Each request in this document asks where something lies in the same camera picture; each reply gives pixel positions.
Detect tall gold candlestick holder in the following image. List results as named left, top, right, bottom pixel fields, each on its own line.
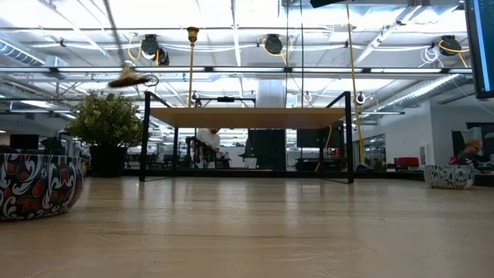
left=186, top=25, right=200, bottom=109

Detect yellow candle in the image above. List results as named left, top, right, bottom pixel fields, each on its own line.
left=0, top=153, right=86, bottom=223

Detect black background screen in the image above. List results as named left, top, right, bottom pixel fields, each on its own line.
left=296, top=128, right=344, bottom=148

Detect wooden shelf riser black legs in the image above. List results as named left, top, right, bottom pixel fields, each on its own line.
left=138, top=90, right=355, bottom=185

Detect black cabinet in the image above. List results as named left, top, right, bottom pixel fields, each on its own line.
left=246, top=129, right=287, bottom=171

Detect computer monitor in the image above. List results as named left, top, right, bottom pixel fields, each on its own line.
left=464, top=0, right=494, bottom=100

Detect small tree in white pot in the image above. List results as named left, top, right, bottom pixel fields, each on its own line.
left=239, top=138, right=259, bottom=170

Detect red box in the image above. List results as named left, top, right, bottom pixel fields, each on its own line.
left=393, top=156, right=421, bottom=168

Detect person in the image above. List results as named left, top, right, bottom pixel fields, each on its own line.
left=456, top=138, right=486, bottom=169
left=191, top=127, right=223, bottom=170

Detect green potted plant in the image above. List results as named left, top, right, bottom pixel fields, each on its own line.
left=65, top=90, right=144, bottom=178

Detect black hanging cable with coil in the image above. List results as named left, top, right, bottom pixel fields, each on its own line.
left=299, top=0, right=305, bottom=117

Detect black ceiling cable reel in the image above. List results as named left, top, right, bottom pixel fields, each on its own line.
left=438, top=34, right=470, bottom=59
left=139, top=33, right=171, bottom=66
left=262, top=33, right=285, bottom=56

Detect yellow hanging cable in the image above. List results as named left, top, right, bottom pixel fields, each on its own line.
left=344, top=0, right=374, bottom=173

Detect black aluminium cross rail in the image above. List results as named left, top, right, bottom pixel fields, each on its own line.
left=86, top=168, right=494, bottom=188

